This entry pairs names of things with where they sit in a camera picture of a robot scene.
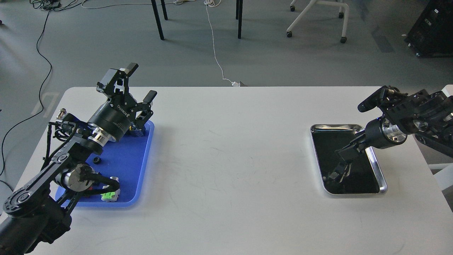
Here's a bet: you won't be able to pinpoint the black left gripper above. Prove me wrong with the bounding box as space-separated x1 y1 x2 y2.
88 63 157 142

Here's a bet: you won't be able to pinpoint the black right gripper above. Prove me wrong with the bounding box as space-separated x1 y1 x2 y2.
327 118 407 183

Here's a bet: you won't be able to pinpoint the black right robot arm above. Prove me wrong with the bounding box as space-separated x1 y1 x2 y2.
327 86 453 183

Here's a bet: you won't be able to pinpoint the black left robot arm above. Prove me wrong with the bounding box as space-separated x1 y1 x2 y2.
0 63 157 255

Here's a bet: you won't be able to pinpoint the silver metal tray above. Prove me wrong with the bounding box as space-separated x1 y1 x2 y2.
310 124 388 197

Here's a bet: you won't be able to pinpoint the blue plastic tray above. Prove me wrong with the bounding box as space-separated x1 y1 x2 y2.
76 120 154 208

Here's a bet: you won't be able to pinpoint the black table legs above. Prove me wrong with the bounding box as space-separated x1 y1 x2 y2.
151 0 244 41

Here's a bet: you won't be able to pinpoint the white wheeled chair base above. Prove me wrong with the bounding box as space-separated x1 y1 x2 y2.
286 0 350 44

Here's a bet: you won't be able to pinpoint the white table edge right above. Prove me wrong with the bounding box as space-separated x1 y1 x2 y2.
441 84 453 97

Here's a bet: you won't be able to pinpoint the black equipment case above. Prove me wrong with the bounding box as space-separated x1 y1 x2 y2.
405 0 453 57

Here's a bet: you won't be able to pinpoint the green push button switch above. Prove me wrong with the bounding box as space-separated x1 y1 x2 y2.
127 127 146 137

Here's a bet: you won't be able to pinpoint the white power cable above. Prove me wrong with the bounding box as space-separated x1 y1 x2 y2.
81 0 241 87

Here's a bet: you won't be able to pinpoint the black floor cable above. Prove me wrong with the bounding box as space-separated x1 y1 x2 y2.
0 0 78 188

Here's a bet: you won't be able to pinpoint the green white selector switch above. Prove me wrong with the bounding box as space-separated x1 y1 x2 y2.
101 176 120 202

